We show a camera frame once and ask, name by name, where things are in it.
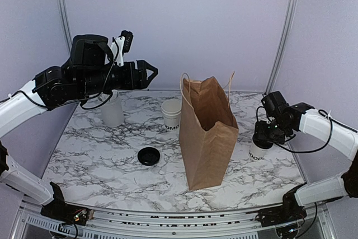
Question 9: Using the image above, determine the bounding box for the white container with sachets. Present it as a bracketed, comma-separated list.
[98, 90, 124, 128]

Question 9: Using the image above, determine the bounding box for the left aluminium frame post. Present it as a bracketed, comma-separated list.
[56, 0, 72, 53]

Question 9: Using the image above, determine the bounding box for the brown paper takeout bag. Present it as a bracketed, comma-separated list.
[179, 73, 239, 190]

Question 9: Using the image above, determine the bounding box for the white paper cup with print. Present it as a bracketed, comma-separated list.
[249, 142, 270, 161]

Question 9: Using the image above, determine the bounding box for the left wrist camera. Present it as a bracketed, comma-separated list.
[110, 30, 133, 67]

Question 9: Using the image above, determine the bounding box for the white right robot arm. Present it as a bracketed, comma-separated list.
[249, 91, 357, 221]

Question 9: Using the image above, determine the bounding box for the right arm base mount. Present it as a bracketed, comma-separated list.
[255, 205, 307, 227]

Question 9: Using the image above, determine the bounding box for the black plastic cup lid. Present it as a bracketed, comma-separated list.
[253, 138, 273, 149]

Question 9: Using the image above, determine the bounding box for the right aluminium frame post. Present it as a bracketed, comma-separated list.
[264, 0, 298, 95]

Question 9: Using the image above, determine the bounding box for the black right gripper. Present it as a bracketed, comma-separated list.
[254, 118, 290, 144]

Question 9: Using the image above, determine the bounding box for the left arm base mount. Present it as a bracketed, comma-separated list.
[40, 191, 90, 226]

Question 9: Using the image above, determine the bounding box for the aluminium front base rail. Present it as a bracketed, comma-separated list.
[11, 194, 336, 239]

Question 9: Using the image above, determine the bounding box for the aluminium frame post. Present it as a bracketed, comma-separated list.
[264, 0, 298, 95]
[56, 0, 72, 53]

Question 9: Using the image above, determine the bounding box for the stack of white paper cups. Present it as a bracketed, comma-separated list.
[161, 99, 182, 131]

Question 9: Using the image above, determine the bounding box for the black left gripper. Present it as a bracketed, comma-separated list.
[78, 58, 158, 96]

